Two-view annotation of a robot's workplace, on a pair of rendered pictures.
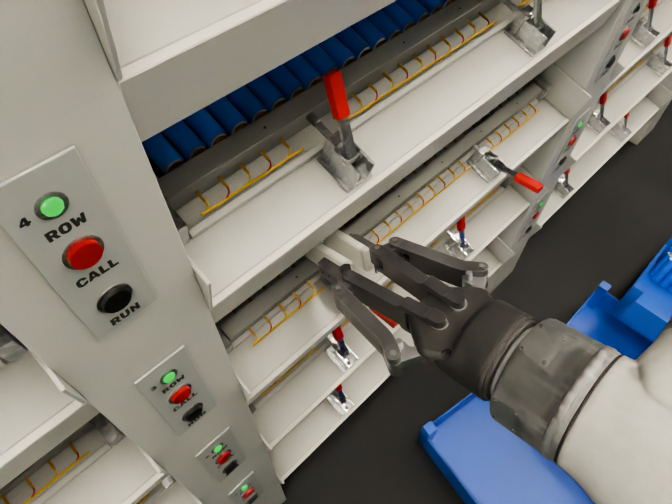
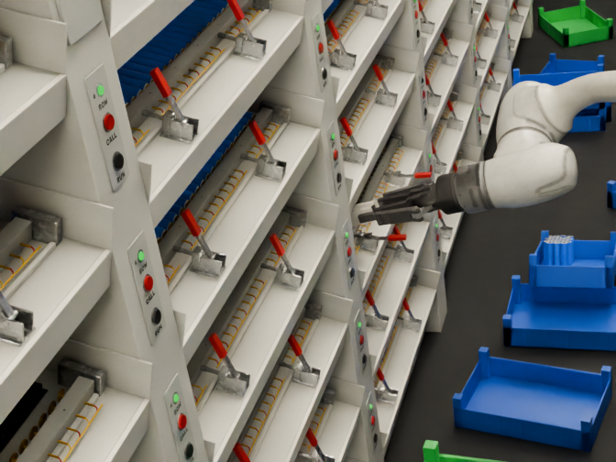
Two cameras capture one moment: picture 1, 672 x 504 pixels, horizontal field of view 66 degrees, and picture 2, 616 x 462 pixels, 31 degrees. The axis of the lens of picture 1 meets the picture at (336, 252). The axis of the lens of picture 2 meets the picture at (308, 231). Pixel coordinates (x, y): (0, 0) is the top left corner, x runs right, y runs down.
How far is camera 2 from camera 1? 172 cm
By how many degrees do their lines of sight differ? 32
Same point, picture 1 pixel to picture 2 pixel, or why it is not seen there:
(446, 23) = (354, 104)
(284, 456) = not seen: hidden behind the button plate
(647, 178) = (503, 216)
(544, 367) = (467, 171)
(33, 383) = (315, 230)
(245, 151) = not seen: hidden behind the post
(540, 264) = (465, 298)
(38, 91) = (330, 105)
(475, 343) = (443, 184)
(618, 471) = (501, 177)
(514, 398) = (465, 187)
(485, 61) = (376, 115)
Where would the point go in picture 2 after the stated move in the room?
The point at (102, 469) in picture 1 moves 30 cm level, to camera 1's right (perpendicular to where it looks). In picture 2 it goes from (321, 329) to (460, 268)
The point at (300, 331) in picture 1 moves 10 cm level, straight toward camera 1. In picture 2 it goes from (362, 266) to (397, 283)
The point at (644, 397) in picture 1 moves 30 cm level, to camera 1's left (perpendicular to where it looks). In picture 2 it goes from (497, 158) to (356, 214)
